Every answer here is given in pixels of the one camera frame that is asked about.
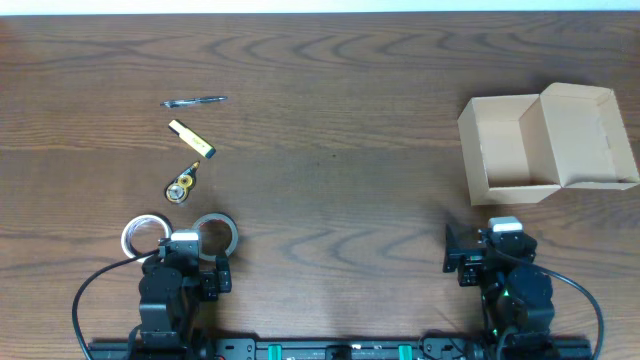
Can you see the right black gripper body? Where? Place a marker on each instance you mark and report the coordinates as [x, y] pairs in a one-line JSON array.
[[472, 259]]

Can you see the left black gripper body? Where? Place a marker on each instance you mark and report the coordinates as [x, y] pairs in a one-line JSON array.
[[214, 282]]

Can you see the grey tape roll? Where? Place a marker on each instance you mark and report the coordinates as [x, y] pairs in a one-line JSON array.
[[221, 218]]

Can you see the clear tape roll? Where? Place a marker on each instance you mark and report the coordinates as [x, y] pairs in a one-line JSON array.
[[133, 225]]

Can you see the brown cardboard box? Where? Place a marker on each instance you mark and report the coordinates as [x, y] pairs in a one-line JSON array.
[[520, 149]]

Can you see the yellow highlighter marker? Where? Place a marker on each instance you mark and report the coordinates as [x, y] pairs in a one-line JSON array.
[[192, 139]]

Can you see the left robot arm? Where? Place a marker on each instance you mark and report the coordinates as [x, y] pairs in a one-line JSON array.
[[172, 289]]

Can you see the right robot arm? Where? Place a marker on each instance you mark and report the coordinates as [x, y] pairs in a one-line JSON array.
[[516, 298]]

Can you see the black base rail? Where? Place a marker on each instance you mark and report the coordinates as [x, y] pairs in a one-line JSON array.
[[430, 348]]

